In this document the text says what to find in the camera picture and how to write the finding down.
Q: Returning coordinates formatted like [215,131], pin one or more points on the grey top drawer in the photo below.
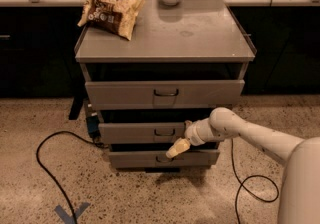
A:
[163,94]

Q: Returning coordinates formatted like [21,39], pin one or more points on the brown yellow chip bag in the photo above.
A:
[116,16]

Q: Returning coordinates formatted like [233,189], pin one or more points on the grey bottom drawer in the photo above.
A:
[156,159]

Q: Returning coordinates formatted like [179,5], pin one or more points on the blue power adapter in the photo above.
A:
[92,123]

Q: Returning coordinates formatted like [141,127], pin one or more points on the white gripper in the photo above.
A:
[192,135]

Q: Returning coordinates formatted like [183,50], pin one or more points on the grey drawer cabinet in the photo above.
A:
[193,40]

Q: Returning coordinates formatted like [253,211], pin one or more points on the grey drawer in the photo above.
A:
[163,94]
[141,133]
[156,159]

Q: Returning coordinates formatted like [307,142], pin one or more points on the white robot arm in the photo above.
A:
[300,190]

